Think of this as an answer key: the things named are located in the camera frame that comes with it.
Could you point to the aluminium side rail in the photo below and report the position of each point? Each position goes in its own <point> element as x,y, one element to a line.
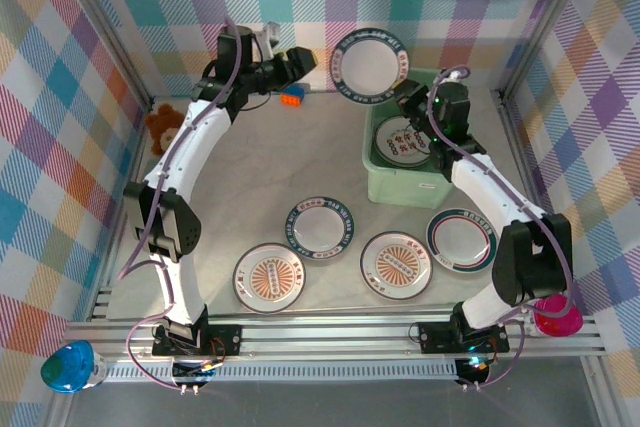
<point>511,122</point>
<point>134,177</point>

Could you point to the brown plush lion toy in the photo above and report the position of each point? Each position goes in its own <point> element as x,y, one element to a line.
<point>160,122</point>

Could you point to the orange blue toy brick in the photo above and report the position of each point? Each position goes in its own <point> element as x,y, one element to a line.
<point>294,95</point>

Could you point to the green plastic bin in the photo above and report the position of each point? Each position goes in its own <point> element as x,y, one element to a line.
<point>400,192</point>

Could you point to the pink dome button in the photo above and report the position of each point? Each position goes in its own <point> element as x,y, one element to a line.
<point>560,324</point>

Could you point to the teal red rimmed plate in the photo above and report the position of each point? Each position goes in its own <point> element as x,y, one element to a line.
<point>460,239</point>

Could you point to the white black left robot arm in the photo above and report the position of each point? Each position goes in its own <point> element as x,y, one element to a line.
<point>175,147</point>

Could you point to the white plate with coloured dots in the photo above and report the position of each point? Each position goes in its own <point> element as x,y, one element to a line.
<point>400,144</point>

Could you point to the aluminium corner post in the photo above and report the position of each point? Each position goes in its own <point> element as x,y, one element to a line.
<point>107,32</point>
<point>550,17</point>

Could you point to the blue dome button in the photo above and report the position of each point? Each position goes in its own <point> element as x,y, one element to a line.
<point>67,367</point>

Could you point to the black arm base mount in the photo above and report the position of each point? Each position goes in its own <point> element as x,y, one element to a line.
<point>225,337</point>
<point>440,337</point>

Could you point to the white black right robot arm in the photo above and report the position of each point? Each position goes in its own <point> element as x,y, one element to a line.
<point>480,187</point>

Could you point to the small black controller board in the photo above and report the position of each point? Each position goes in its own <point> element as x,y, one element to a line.
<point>474,372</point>
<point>195,374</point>

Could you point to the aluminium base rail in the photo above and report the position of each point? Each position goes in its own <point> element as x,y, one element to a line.
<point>325,337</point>

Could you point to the orange sunburst enamel plate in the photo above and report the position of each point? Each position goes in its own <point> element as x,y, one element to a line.
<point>270,277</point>
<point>396,264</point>

